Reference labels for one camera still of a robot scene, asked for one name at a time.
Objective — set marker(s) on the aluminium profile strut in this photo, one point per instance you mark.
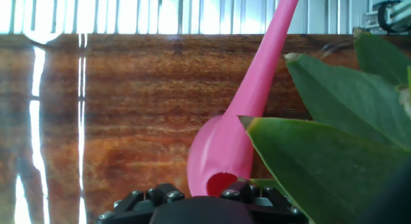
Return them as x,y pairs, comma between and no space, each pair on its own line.
398,12

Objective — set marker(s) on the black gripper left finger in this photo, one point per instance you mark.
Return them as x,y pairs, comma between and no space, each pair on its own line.
128,211

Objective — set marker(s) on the potted green leafy plant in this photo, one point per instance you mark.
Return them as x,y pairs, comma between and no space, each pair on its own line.
321,160

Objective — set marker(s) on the pink plastic watering can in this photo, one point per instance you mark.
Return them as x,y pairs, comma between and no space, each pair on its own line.
224,143

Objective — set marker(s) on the glossy wood grain board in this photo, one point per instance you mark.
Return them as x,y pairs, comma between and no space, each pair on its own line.
128,121

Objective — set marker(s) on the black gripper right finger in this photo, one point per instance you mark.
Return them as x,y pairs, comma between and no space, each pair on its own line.
273,214

